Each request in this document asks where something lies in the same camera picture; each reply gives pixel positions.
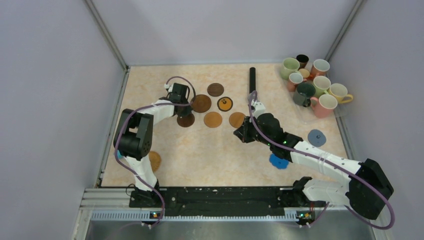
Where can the black microphone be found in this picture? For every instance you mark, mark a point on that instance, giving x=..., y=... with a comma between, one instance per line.
x=252, y=84

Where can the dark brown wooden coaster bottom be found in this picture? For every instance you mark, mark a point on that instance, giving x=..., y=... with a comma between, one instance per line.
x=186, y=121

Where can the small yellow cup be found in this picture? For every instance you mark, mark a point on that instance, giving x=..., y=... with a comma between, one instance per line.
x=305, y=73

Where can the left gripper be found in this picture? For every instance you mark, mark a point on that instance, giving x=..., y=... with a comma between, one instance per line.
x=186, y=112

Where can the brown ringed wooden coaster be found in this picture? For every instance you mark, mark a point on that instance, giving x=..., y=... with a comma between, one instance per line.
x=201, y=103

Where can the yellow mug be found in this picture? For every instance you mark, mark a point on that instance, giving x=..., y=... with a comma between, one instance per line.
x=340, y=92

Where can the turquoise cylinder tube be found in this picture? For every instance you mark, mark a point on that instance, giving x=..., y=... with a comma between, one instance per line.
x=118, y=154

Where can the dark green mug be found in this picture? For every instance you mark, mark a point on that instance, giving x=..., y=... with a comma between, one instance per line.
x=303, y=94

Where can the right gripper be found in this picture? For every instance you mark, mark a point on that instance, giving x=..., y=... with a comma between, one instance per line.
x=243, y=132

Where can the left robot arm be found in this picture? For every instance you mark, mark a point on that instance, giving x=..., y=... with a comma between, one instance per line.
x=133, y=138

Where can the light green mug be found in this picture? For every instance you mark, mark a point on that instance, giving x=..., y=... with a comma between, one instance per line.
x=289, y=65

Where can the woven rattan coaster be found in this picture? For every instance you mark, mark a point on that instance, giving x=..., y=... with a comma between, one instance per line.
x=155, y=160

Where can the grey blue coaster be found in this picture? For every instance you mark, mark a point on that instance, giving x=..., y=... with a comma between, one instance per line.
x=316, y=138

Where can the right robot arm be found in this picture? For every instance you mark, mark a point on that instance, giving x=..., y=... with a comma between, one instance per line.
x=361, y=186

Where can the orange face coaster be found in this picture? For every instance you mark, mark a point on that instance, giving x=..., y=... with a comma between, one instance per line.
x=225, y=104

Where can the pale green cup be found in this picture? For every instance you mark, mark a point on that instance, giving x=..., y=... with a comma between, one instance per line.
x=321, y=85

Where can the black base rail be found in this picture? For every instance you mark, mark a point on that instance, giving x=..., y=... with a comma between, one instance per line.
x=233, y=201

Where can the blue flower coaster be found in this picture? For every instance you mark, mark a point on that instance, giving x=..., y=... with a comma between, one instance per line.
x=277, y=162

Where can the light wooden coaster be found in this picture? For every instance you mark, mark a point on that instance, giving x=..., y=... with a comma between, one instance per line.
x=236, y=119
x=212, y=119

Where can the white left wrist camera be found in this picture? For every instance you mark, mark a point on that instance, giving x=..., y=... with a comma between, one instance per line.
x=169, y=87

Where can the small pink cup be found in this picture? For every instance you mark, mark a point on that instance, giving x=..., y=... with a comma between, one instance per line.
x=294, y=80

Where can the black cup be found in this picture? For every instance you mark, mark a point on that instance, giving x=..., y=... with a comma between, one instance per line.
x=303, y=60

